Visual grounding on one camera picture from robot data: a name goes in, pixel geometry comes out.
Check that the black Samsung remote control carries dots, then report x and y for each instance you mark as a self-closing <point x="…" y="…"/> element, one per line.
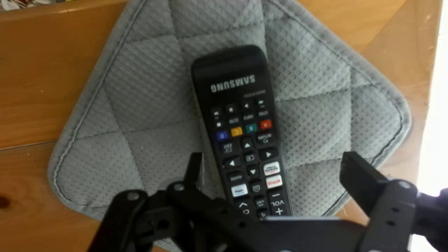
<point x="236" y="98"/>

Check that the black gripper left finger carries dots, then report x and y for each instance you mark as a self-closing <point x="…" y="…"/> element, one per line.
<point x="192" y="171"/>

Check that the grey quilted cloth pot holder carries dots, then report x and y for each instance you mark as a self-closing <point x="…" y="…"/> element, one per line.
<point x="136" y="125"/>

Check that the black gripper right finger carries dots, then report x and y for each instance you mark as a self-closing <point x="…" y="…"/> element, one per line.
<point x="360" y="180"/>

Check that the wooden dresser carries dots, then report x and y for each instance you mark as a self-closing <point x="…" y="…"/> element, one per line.
<point x="47" y="55"/>

